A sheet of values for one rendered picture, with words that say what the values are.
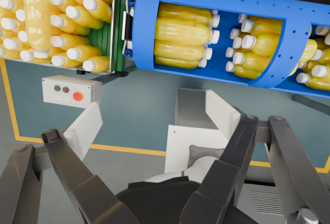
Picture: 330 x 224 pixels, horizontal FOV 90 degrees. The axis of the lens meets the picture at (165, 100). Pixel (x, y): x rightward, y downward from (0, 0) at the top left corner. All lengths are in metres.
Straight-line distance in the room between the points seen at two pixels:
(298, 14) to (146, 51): 0.42
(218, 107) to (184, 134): 0.64
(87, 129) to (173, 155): 0.71
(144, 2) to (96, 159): 2.08
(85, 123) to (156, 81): 1.60
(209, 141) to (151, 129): 1.19
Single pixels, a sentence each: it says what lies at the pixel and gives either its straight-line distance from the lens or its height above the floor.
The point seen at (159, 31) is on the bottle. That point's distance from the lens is 0.54.
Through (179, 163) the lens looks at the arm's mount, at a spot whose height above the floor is 1.01.
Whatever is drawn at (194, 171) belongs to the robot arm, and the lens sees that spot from 0.74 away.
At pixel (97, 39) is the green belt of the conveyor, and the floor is 0.90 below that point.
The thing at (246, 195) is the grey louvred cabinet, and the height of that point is 0.27.
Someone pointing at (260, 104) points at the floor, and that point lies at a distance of 2.01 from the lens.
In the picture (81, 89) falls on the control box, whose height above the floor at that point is 1.10.
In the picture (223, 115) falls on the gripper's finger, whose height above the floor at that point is 1.57.
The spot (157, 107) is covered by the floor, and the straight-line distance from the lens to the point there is 1.83.
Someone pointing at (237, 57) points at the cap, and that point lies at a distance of 0.63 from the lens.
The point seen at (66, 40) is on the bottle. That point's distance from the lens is 0.78.
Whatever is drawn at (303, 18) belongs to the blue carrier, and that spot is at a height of 1.22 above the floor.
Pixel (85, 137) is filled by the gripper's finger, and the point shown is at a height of 1.59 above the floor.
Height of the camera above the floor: 1.72
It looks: 73 degrees down
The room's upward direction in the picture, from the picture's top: 167 degrees counter-clockwise
